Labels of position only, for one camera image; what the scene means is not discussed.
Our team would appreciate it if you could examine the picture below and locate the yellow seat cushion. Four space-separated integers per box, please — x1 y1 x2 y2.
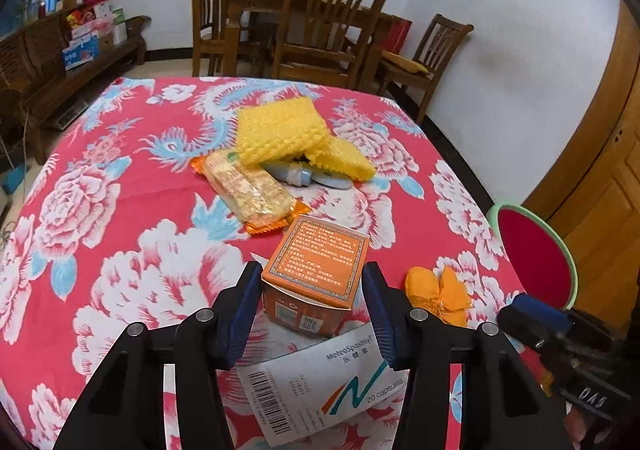
382 52 431 75

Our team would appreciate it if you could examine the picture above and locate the red paper bag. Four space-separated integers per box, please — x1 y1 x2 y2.
382 16 412 53

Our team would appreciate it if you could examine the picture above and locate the red floral tablecloth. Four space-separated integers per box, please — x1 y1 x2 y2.
0 76 526 450

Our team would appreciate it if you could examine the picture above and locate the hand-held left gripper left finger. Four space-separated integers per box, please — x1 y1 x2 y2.
52 261 264 450

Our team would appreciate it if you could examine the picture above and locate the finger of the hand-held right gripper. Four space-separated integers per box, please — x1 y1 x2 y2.
497 293 576 349

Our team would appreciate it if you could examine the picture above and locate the large yellow foam net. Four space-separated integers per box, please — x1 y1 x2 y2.
235 96 332 168

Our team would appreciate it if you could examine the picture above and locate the wooden panel door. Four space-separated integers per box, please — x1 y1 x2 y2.
520 0 640 331

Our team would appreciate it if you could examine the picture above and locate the red basin with green rim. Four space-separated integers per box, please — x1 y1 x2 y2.
487 204 580 308

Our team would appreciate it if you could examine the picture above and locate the tall wooden dining chair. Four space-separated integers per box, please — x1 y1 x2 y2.
272 0 403 90

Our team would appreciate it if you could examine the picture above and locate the small yellow foam net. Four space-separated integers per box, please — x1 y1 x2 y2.
304 136 377 181

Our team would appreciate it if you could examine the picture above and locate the white medicine box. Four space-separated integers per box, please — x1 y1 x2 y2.
236 322 416 448

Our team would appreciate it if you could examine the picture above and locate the orange-ended clear snack packet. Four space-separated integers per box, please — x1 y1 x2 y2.
191 149 312 237

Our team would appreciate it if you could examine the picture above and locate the orange medicine box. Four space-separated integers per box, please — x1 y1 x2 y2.
261 215 371 338

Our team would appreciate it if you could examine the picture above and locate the pile of cardboard boxes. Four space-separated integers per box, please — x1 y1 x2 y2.
61 0 128 71

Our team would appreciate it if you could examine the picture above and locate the dark wooden bench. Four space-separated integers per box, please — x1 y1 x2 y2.
0 12 151 165

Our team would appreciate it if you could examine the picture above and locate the light blue roller tool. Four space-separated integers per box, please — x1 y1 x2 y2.
260 160 353 191

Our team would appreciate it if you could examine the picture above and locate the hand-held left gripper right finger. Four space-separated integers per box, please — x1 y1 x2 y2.
361 261 573 450

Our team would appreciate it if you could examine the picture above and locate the wooden chair with cushion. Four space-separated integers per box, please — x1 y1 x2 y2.
375 14 475 123

